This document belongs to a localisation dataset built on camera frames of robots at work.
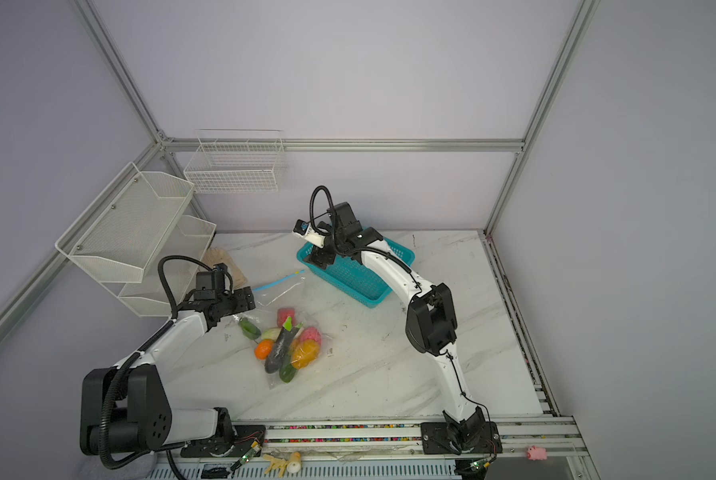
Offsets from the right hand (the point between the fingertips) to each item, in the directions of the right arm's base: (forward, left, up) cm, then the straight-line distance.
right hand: (309, 241), depth 88 cm
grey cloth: (-55, +45, -19) cm, 73 cm away
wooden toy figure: (-53, 0, -21) cm, 57 cm away
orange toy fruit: (-27, +12, -16) cm, 33 cm away
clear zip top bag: (-7, +8, -16) cm, 19 cm away
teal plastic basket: (+4, -10, -23) cm, 26 cm away
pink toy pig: (-50, -59, -22) cm, 80 cm away
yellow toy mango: (-29, 0, -14) cm, 32 cm away
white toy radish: (-21, +16, -18) cm, 32 cm away
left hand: (-13, +22, -12) cm, 28 cm away
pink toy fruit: (-21, -1, -17) cm, 27 cm away
